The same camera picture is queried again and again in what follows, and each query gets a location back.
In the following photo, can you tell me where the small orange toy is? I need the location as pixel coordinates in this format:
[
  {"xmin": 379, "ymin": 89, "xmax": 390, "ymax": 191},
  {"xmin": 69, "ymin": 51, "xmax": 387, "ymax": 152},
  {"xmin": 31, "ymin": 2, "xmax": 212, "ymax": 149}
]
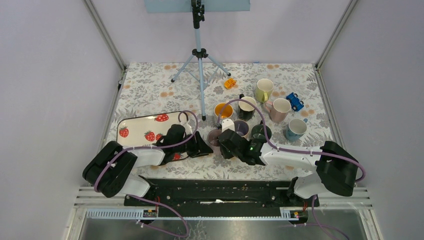
[{"xmin": 223, "ymin": 78, "xmax": 237, "ymax": 90}]

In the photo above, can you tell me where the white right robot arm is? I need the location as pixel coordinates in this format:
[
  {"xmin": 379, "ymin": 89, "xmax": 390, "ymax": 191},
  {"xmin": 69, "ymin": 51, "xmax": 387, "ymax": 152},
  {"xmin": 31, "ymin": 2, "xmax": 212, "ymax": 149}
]
[{"xmin": 217, "ymin": 129, "xmax": 359, "ymax": 206}]

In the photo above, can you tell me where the blue camera tripod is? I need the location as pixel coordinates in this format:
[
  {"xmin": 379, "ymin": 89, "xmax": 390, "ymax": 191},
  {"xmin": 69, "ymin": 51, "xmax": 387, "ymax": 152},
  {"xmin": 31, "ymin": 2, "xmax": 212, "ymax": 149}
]
[{"xmin": 170, "ymin": 6, "xmax": 232, "ymax": 121}]

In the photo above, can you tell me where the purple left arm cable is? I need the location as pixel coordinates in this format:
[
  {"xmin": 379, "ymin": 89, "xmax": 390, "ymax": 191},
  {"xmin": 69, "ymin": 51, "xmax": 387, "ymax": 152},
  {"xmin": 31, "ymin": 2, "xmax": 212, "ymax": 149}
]
[{"xmin": 94, "ymin": 110, "xmax": 200, "ymax": 238}]

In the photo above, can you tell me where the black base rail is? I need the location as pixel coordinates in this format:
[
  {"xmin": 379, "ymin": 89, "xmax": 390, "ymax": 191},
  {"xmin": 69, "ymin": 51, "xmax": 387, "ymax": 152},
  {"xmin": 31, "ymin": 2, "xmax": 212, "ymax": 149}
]
[{"xmin": 144, "ymin": 178, "xmax": 320, "ymax": 218}]

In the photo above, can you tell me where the grey mug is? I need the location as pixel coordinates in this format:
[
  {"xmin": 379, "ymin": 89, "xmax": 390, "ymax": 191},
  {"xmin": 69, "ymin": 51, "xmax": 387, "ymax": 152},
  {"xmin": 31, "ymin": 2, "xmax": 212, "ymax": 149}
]
[{"xmin": 251, "ymin": 120, "xmax": 272, "ymax": 142}]

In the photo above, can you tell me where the blue toy car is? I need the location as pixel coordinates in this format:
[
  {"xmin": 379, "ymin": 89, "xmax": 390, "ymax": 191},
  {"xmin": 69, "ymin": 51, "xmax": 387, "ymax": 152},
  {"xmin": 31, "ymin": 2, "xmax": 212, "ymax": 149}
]
[{"xmin": 286, "ymin": 92, "xmax": 305, "ymax": 112}]

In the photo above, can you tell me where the blue board on wall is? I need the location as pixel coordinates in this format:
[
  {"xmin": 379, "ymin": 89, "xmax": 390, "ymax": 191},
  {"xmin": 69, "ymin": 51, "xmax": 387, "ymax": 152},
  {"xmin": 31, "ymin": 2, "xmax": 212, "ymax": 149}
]
[{"xmin": 144, "ymin": 0, "xmax": 251, "ymax": 13}]

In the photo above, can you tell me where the floral mug orange inside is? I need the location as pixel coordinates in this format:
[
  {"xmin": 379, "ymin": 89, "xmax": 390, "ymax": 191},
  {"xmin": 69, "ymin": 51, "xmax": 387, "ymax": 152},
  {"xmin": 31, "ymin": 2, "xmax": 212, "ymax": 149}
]
[{"xmin": 213, "ymin": 102, "xmax": 234, "ymax": 119}]

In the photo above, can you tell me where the black mug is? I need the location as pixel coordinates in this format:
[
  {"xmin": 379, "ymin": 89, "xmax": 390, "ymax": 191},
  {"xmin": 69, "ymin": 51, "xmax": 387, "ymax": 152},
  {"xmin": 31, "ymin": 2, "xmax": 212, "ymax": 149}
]
[{"xmin": 238, "ymin": 93, "xmax": 257, "ymax": 121}]

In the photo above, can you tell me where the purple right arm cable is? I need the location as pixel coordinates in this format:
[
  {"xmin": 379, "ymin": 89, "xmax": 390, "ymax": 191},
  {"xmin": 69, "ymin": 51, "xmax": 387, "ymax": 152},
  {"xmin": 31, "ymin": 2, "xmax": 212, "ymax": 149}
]
[{"xmin": 216, "ymin": 98, "xmax": 367, "ymax": 240}]

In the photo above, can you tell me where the floral tablecloth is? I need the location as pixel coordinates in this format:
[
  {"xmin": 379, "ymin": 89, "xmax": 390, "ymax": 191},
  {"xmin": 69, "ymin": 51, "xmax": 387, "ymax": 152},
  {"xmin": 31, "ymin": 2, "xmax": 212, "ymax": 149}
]
[{"xmin": 107, "ymin": 63, "xmax": 333, "ymax": 181}]

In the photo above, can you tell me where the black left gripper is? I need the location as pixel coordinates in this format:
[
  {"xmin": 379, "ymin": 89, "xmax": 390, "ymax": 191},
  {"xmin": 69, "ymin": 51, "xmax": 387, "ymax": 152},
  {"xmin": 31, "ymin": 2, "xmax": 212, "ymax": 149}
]
[{"xmin": 173, "ymin": 130, "xmax": 213, "ymax": 158}]

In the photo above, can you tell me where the pink mug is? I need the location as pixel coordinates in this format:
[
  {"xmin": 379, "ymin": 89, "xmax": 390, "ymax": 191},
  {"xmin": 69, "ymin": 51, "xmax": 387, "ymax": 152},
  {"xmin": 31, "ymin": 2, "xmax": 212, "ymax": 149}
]
[{"xmin": 264, "ymin": 98, "xmax": 291, "ymax": 123}]

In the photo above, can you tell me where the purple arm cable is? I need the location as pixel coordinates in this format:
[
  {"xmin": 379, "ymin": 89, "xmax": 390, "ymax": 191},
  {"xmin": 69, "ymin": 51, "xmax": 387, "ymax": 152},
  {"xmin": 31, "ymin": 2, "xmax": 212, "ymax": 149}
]
[
  {"xmin": 216, "ymin": 98, "xmax": 367, "ymax": 240},
  {"xmin": 94, "ymin": 110, "xmax": 200, "ymax": 238}
]

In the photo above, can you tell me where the pale pink tall cup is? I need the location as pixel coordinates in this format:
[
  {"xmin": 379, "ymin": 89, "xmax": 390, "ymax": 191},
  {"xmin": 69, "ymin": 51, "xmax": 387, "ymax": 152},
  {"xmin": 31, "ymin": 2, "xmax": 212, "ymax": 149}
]
[{"xmin": 233, "ymin": 119, "xmax": 250, "ymax": 139}]

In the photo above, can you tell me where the blue mug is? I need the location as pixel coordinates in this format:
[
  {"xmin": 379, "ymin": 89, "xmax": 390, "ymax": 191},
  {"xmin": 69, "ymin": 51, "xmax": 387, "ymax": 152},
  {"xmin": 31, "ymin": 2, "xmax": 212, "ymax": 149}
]
[{"xmin": 285, "ymin": 118, "xmax": 308, "ymax": 142}]

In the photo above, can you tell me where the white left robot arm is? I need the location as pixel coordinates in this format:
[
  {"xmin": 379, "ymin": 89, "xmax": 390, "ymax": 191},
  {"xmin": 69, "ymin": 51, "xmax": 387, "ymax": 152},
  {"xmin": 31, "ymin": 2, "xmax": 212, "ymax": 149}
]
[{"xmin": 82, "ymin": 124, "xmax": 214, "ymax": 206}]

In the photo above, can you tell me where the purple cup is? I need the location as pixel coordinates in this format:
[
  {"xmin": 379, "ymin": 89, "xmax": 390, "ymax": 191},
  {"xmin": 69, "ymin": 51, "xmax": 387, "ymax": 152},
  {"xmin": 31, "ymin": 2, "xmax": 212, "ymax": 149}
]
[{"xmin": 207, "ymin": 129, "xmax": 222, "ymax": 148}]

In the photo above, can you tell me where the yellow mug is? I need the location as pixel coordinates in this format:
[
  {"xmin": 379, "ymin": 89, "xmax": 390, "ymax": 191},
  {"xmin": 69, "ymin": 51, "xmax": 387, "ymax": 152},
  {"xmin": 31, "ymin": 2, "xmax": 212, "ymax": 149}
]
[{"xmin": 255, "ymin": 78, "xmax": 274, "ymax": 103}]

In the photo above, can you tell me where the strawberry print tray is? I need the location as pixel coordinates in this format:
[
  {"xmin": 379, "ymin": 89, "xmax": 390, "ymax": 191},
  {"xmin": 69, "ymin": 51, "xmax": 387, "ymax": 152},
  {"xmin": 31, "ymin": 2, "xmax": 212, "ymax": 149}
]
[{"xmin": 116, "ymin": 111, "xmax": 195, "ymax": 165}]

